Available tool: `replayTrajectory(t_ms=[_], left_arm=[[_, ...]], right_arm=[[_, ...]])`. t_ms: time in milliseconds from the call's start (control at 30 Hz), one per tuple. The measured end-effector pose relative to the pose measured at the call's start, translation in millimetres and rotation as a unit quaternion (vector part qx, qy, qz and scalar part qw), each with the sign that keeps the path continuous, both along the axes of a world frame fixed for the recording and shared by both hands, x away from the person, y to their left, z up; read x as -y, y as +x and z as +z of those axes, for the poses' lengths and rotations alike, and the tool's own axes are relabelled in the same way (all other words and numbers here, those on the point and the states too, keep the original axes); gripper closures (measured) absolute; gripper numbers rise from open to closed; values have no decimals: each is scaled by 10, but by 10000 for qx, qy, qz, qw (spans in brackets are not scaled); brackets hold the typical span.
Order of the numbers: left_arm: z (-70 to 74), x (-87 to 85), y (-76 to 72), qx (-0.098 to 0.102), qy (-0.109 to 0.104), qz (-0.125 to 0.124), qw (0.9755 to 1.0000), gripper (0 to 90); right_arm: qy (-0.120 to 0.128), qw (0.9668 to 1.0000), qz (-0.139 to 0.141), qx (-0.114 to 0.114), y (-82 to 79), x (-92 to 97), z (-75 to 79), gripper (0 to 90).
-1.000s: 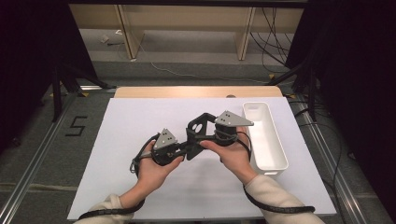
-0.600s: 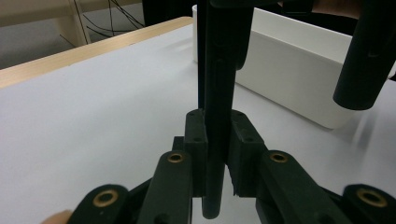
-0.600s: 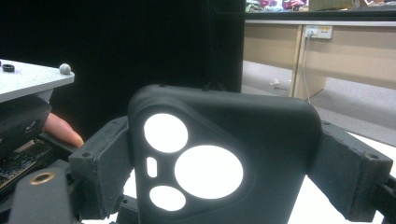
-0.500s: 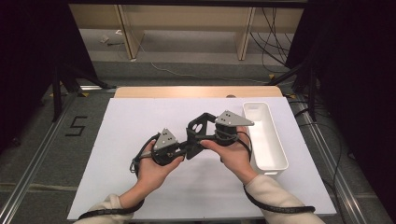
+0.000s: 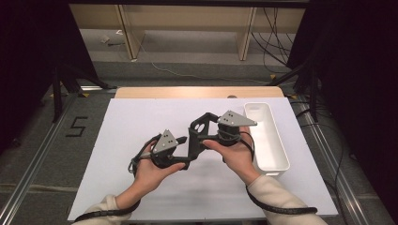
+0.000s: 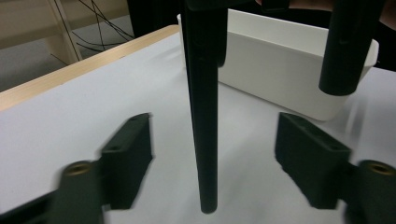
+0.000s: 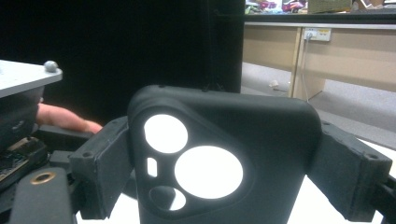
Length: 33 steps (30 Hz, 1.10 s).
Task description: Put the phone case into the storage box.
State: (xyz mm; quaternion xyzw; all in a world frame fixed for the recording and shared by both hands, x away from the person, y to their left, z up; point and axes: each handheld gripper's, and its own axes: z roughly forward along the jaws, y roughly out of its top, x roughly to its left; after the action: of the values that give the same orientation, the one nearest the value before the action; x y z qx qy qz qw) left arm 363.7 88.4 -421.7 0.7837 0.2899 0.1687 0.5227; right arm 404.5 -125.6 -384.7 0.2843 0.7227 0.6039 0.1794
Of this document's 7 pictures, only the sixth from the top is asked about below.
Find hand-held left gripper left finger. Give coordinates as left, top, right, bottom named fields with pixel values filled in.
left=100, top=112, right=154, bottom=210

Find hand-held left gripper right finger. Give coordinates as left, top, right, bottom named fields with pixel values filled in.
left=274, top=111, right=353, bottom=210

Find white rectangular box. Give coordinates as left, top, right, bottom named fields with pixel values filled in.
left=177, top=8, right=380, bottom=122

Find black phone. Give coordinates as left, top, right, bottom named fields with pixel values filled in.
left=180, top=0, right=230, bottom=215

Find white table mat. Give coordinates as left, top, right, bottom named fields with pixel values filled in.
left=0, top=32, right=396, bottom=224

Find wooden shelf unit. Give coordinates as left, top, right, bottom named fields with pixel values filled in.
left=0, top=0, right=130, bottom=63

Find bundle of black cables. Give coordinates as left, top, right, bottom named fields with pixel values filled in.
left=57, top=0, right=135, bottom=54

